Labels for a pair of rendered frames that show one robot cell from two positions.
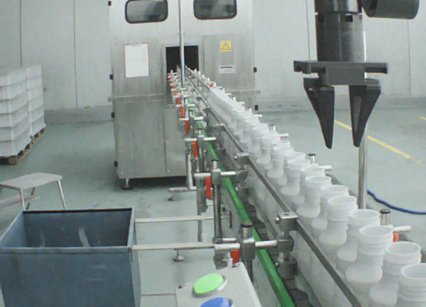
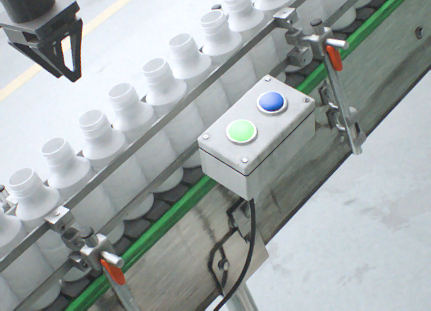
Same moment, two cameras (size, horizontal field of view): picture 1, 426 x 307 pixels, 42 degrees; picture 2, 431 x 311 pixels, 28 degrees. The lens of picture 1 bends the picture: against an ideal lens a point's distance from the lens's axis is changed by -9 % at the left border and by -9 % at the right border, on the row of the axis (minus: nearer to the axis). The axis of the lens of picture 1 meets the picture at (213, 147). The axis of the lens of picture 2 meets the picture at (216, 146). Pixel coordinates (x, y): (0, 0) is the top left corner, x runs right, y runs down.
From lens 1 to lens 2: 130 cm
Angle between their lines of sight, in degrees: 106
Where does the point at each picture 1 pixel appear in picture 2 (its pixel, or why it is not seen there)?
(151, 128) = not seen: outside the picture
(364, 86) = not seen: hidden behind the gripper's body
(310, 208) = (50, 192)
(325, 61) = (61, 0)
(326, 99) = (79, 27)
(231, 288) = (240, 115)
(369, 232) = (148, 75)
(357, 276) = (183, 86)
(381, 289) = (202, 61)
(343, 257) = (151, 114)
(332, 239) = (120, 136)
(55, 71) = not seen: outside the picture
